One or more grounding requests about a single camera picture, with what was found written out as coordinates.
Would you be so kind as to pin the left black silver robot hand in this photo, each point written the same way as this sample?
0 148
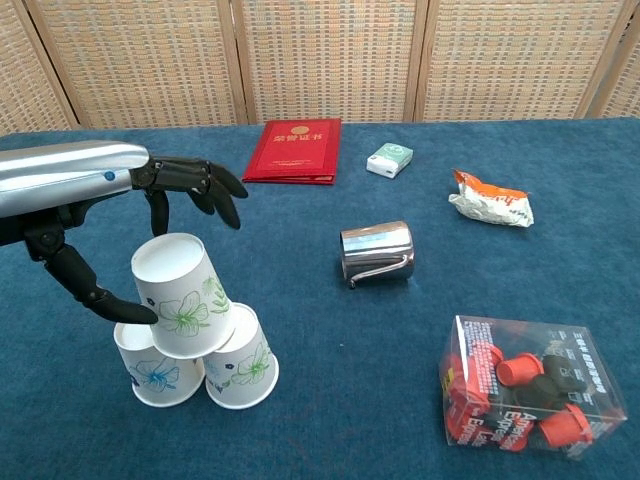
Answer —
60 175

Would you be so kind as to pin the white paper cup green flower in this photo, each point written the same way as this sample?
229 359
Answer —
245 370
180 270

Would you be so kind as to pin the white paper cup blue flower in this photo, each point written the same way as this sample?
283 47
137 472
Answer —
160 385

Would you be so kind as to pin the red certificate folder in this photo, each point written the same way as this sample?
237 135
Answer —
295 150

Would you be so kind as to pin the woven bamboo folding screen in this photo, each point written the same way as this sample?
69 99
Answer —
320 55

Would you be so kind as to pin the stainless steel pitcher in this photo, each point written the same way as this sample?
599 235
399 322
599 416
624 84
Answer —
375 250

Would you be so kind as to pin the green white tissue pack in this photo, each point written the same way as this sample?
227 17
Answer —
390 159

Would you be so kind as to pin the orange white snack bag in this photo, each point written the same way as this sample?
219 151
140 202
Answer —
492 205

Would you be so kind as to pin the clear box of coffee capsules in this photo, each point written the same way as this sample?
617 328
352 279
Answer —
525 390

